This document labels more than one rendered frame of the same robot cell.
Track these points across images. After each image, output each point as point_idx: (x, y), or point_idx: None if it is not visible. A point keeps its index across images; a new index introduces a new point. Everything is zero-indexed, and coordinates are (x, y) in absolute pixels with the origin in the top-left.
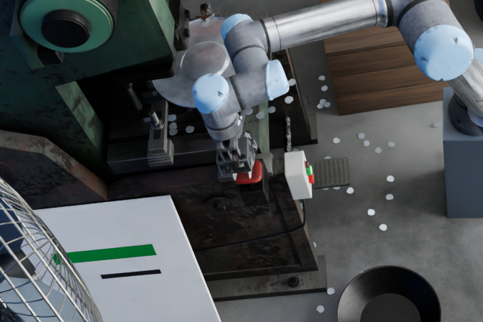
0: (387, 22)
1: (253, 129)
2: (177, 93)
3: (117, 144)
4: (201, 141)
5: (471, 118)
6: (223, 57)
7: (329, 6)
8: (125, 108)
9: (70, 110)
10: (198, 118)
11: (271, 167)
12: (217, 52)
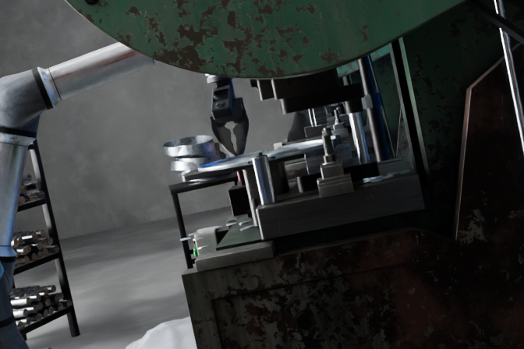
0: (46, 90)
1: (242, 220)
2: (302, 146)
3: (391, 161)
4: (292, 180)
5: (15, 252)
6: (242, 157)
7: (88, 53)
8: (387, 167)
9: (393, 68)
10: (295, 182)
11: (229, 217)
12: (249, 156)
